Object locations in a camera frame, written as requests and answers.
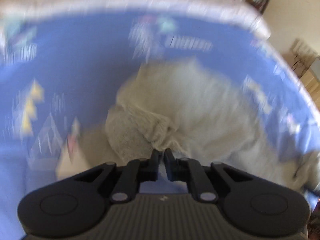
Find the grey side cabinet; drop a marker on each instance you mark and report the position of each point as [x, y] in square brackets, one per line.
[315, 68]

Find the grey sweat pants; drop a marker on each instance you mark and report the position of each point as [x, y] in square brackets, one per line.
[180, 106]

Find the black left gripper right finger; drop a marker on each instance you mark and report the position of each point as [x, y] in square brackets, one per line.
[192, 173]

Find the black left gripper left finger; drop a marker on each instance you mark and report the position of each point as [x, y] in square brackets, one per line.
[131, 176]

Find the blue patterned bed sheet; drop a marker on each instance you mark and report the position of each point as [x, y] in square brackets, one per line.
[67, 69]

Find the white power strip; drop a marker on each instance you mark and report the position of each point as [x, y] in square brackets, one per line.
[304, 52]

